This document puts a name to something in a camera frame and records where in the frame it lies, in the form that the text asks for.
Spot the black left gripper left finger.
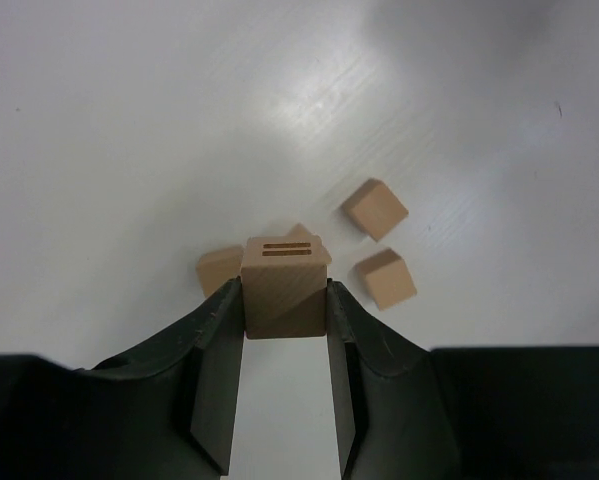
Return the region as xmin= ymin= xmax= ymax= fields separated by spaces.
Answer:
xmin=0 ymin=279 xmax=244 ymax=479

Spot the wood cube block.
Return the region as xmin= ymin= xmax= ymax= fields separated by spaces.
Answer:
xmin=195 ymin=245 xmax=244 ymax=298
xmin=355 ymin=248 xmax=417 ymax=311
xmin=240 ymin=235 xmax=328 ymax=340
xmin=341 ymin=178 xmax=409 ymax=242

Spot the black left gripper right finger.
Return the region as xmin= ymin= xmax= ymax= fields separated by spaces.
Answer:
xmin=326 ymin=281 xmax=599 ymax=479

